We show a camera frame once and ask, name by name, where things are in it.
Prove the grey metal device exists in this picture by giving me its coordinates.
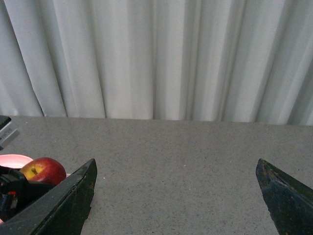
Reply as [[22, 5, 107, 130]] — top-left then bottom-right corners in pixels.
[[0, 115, 19, 150]]

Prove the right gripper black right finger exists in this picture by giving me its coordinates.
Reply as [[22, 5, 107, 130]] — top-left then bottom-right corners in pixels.
[[256, 159, 313, 235]]

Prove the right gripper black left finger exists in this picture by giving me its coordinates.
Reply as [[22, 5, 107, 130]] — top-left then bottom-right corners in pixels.
[[0, 159, 97, 235]]

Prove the pink plate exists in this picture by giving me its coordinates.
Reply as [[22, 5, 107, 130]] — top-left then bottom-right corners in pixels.
[[0, 154, 71, 226]]

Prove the red apple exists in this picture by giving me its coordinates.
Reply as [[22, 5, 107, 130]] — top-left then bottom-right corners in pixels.
[[20, 158, 67, 185]]

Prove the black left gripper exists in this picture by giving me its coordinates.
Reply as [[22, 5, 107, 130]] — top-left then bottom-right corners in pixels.
[[0, 166, 55, 222]]

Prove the white curtain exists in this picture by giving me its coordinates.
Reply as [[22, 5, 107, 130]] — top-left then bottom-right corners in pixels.
[[0, 0, 313, 125]]

